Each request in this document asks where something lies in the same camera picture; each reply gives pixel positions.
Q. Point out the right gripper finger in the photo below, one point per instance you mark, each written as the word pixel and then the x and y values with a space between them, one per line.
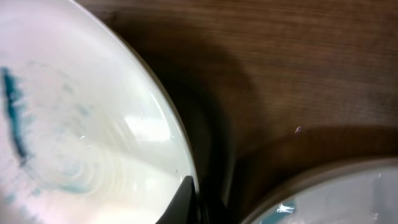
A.
pixel 180 205

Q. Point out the white plate stained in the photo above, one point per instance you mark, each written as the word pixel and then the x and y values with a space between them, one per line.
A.
pixel 358 191

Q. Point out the white plate top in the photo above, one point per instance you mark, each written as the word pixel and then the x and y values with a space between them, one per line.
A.
pixel 88 132

